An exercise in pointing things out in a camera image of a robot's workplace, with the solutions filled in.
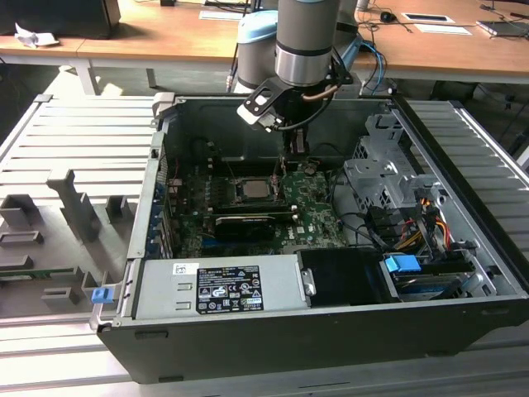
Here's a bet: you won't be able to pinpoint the silver topped CPU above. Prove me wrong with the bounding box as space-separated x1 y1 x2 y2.
241 179 272 199

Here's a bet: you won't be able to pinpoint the metal wire locking lever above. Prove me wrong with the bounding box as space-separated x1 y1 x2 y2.
217 146 239 184

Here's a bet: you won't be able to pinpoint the CPU socket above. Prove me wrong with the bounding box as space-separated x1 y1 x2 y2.
230 173 288 206

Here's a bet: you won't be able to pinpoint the blue expansion slot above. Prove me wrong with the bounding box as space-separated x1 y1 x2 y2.
201 236 272 251

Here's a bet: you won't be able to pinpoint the silver perforated drive cage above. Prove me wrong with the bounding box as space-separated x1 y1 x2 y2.
341 113 446 216

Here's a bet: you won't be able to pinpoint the green motherboard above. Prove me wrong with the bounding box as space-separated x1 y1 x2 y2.
164 156 352 257

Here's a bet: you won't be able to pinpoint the black graphics card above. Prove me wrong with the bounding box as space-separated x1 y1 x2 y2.
213 213 277 243

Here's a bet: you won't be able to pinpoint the wooden desk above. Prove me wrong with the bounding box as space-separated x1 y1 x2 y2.
0 0 529 96

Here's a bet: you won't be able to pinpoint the white paper sheet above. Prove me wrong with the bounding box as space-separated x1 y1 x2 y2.
414 23 473 36

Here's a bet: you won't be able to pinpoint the hard disk in blue carrier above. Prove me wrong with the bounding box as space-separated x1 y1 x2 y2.
383 254 474 302

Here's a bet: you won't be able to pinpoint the grey flat notebook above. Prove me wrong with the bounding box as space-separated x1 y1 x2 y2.
476 18 529 39

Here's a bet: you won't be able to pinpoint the grey power supply unit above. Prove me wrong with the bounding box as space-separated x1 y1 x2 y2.
131 254 311 322

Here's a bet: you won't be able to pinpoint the black PC case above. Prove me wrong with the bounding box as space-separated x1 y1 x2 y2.
88 93 529 385

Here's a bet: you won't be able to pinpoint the grey parts rack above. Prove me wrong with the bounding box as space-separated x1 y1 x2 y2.
0 167 141 322

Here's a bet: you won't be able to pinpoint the black monitor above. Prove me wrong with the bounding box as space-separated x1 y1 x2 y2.
0 0 122 41

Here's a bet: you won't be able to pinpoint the crumpled white paper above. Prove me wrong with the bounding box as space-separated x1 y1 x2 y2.
14 22 60 50

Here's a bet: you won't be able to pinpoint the green RAM stick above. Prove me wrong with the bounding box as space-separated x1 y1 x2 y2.
0 268 76 280

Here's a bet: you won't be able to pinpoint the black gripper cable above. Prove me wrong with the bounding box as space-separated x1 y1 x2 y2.
280 53 344 132

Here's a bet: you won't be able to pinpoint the black bracket with camera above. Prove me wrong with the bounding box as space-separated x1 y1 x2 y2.
236 77 286 132

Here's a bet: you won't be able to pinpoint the black plastic air duct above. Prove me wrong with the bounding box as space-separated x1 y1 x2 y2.
297 247 398 309

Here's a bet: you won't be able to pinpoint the yellow red power wires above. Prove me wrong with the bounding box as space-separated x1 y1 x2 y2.
394 197 454 251

